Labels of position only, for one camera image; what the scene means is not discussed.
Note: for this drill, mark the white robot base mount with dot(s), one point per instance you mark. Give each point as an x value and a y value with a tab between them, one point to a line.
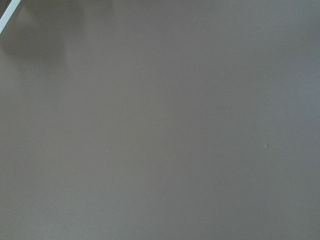
7	9

